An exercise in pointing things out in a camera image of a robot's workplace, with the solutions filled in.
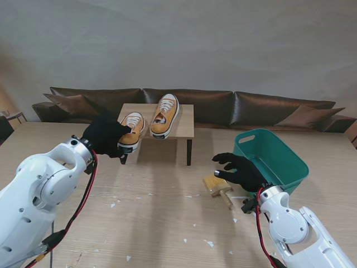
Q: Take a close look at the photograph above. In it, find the light wooden side table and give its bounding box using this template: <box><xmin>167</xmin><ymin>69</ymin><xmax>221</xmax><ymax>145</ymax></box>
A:
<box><xmin>0</xmin><ymin>110</ymin><xmax>28</xmax><ymax>123</ymax></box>

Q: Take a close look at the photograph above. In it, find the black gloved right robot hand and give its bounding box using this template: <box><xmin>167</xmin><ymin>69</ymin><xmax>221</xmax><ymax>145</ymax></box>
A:
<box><xmin>212</xmin><ymin>152</ymin><xmax>268</xmax><ymax>193</ymax></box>

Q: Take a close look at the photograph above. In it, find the red black left arm cable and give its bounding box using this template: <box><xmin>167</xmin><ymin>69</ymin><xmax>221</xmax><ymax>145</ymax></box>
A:
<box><xmin>22</xmin><ymin>150</ymin><xmax>99</xmax><ymax>268</ymax></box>

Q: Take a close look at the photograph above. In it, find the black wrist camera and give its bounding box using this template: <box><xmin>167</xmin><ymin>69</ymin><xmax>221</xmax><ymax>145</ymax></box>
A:
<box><xmin>241</xmin><ymin>197</ymin><xmax>259</xmax><ymax>214</ymax></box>
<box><xmin>83</xmin><ymin>157</ymin><xmax>98</xmax><ymax>175</ymax></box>

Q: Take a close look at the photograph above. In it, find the wooden hand brush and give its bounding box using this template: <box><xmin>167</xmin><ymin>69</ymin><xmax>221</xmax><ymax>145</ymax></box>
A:
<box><xmin>202</xmin><ymin>174</ymin><xmax>235</xmax><ymax>210</ymax></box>

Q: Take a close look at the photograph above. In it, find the green plastic basin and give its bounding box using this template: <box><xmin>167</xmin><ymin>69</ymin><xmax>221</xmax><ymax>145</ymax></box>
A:
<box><xmin>232</xmin><ymin>128</ymin><xmax>310</xmax><ymax>198</ymax></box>

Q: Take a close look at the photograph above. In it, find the brown leather cushion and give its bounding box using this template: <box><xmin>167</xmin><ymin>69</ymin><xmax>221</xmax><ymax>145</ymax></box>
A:
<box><xmin>276</xmin><ymin>104</ymin><xmax>346</xmax><ymax>128</ymax></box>
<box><xmin>44</xmin><ymin>93</ymin><xmax>101</xmax><ymax>118</ymax></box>

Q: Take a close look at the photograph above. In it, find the dark chair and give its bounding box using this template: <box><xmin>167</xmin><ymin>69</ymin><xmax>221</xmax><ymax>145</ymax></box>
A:
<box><xmin>0</xmin><ymin>116</ymin><xmax>15</xmax><ymax>146</ymax></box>

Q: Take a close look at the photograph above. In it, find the brown leather sofa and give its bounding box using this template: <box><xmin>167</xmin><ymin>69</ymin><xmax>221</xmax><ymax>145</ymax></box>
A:
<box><xmin>32</xmin><ymin>87</ymin><xmax>357</xmax><ymax>133</ymax></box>

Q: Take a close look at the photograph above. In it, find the light wooden furniture edge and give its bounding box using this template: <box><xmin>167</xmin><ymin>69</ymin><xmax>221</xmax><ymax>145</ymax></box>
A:
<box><xmin>344</xmin><ymin>119</ymin><xmax>357</xmax><ymax>149</ymax></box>

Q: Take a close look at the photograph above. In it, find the grey braided cable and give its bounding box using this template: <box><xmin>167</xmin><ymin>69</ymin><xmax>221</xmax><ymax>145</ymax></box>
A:
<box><xmin>49</xmin><ymin>220</ymin><xmax>55</xmax><ymax>268</ymax></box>

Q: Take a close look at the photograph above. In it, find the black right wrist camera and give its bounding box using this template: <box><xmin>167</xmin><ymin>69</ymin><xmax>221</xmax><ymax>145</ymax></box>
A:
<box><xmin>241</xmin><ymin>197</ymin><xmax>259</xmax><ymax>214</ymax></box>

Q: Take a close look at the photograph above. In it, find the small wooden black-legged table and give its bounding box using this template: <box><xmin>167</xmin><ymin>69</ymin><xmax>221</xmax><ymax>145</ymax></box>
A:
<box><xmin>118</xmin><ymin>103</ymin><xmax>195</xmax><ymax>167</ymax></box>

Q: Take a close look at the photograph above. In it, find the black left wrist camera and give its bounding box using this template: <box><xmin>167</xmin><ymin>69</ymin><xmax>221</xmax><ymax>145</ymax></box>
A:
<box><xmin>83</xmin><ymin>157</ymin><xmax>98</xmax><ymax>175</ymax></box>

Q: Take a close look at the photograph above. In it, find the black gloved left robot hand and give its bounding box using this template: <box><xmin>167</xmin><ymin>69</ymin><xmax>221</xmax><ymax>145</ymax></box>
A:
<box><xmin>80</xmin><ymin>113</ymin><xmax>134</xmax><ymax>159</ymax></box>

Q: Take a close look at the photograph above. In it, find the yellow canvas sneaker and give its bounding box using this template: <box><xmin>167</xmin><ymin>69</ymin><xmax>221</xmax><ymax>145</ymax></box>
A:
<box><xmin>149</xmin><ymin>93</ymin><xmax>180</xmax><ymax>141</ymax></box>
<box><xmin>117</xmin><ymin>111</ymin><xmax>146</xmax><ymax>154</ymax></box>

